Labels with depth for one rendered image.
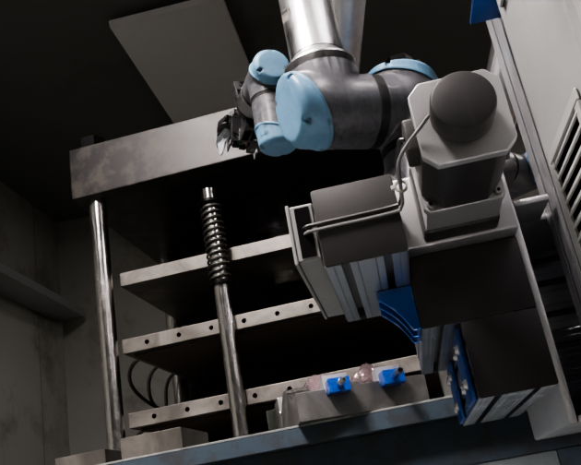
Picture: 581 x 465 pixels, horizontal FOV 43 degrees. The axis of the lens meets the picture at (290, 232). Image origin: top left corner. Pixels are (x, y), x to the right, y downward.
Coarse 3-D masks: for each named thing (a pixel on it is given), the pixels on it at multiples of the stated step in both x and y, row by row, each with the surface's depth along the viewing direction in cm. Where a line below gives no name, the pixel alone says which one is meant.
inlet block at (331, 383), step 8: (328, 376) 147; (336, 376) 147; (344, 376) 137; (320, 384) 149; (328, 384) 142; (336, 384) 142; (344, 384) 142; (328, 392) 142; (336, 392) 142; (344, 392) 144
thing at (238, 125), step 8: (232, 112) 161; (240, 112) 154; (232, 120) 160; (240, 120) 160; (248, 120) 154; (232, 128) 159; (240, 128) 159; (248, 128) 154; (232, 136) 158; (240, 136) 158; (248, 136) 158; (232, 144) 161; (240, 144) 162; (248, 144) 161; (256, 144) 160; (248, 152) 163
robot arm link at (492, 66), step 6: (492, 48) 143; (492, 54) 143; (492, 60) 143; (492, 66) 142; (498, 66) 142; (492, 72) 142; (498, 72) 142; (504, 84) 141; (504, 90) 141; (510, 102) 141; (510, 108) 141; (510, 156) 145; (516, 162) 146; (516, 174) 146
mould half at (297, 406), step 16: (352, 384) 162; (368, 384) 146; (416, 384) 147; (288, 400) 158; (304, 400) 144; (320, 400) 144; (336, 400) 144; (352, 400) 144; (368, 400) 145; (384, 400) 145; (400, 400) 145; (416, 400) 145; (288, 416) 162; (304, 416) 143; (320, 416) 143; (336, 416) 143
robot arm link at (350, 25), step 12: (336, 0) 136; (348, 0) 136; (360, 0) 136; (336, 12) 137; (348, 12) 136; (360, 12) 137; (348, 24) 137; (360, 24) 138; (348, 36) 138; (360, 36) 139; (348, 48) 139; (360, 48) 141; (360, 60) 142
